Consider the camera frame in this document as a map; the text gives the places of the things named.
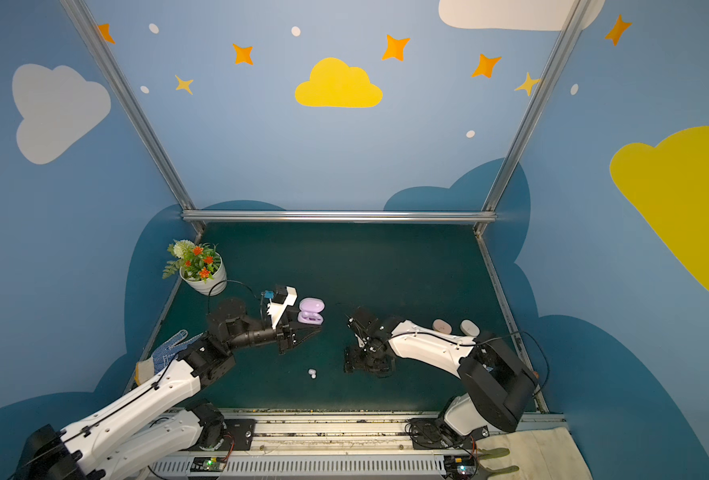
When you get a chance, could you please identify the purple earbud charging case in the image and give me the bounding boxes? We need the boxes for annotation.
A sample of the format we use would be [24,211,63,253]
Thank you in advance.
[298,297,326,325]

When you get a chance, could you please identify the pink earbud charging case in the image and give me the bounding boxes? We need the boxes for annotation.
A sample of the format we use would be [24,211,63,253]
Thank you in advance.
[433,319,453,335]

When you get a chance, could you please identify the white earbud charging case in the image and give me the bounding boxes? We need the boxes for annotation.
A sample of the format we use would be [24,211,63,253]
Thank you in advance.
[460,319,481,338]

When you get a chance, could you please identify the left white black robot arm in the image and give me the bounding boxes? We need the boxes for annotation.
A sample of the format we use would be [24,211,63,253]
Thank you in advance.
[12,294,324,479]

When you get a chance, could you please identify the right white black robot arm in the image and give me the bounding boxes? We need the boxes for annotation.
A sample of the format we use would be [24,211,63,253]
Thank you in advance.
[344,308,539,438]

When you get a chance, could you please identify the white pot with flowers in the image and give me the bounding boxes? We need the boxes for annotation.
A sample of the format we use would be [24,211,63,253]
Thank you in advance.
[162,240,228,296]

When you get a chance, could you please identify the right green controller board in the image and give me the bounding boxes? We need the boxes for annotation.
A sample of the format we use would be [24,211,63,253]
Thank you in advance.
[444,456,478,480]

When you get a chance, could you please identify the green controller board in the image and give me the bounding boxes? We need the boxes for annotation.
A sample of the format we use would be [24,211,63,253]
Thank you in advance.
[444,456,478,480]
[190,457,228,473]

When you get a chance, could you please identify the blue dotted work glove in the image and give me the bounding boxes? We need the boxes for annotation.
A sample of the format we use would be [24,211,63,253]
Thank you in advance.
[134,329,202,386]

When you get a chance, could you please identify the left green controller board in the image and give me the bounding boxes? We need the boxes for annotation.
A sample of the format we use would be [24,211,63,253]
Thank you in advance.
[190,457,228,473]

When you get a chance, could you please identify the beige cloth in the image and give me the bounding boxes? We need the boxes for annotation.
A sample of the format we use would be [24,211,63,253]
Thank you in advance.
[477,427,593,480]

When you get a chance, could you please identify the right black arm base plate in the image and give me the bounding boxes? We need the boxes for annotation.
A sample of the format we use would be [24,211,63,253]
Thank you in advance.
[406,418,491,450]

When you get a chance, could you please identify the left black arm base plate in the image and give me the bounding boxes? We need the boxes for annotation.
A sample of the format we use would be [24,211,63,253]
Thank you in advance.
[214,418,256,452]

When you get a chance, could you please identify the green handled pliers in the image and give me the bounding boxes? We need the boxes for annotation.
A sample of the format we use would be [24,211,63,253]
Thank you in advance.
[473,447,520,480]

